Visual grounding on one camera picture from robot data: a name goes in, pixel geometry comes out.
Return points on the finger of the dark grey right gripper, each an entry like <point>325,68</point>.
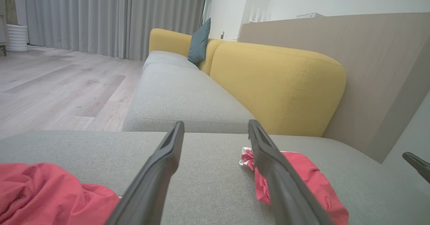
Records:
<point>420,166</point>

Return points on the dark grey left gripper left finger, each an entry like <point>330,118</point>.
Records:
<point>147,184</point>

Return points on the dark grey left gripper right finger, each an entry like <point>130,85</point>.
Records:
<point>285,188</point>

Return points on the red shorts with white stripe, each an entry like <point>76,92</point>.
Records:
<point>305,171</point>

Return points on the red t-shirt with white trim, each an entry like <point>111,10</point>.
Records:
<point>47,194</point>

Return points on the grey sofa seat cushion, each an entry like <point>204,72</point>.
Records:
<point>181,97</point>
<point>164,58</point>

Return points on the yellow sofa backrest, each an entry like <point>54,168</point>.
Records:
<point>275,87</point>
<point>168,42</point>

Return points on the teal throw pillow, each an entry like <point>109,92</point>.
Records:
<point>199,43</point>

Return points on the white box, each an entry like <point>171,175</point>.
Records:
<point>309,15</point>

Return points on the grey pleated curtain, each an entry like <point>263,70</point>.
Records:
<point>100,16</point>

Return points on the white ribbed plant pot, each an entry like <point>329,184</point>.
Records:
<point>17,38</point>

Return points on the grey green tv cabinet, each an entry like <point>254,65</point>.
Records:
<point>2,37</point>

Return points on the brown plant trunk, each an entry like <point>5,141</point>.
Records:
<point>10,3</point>

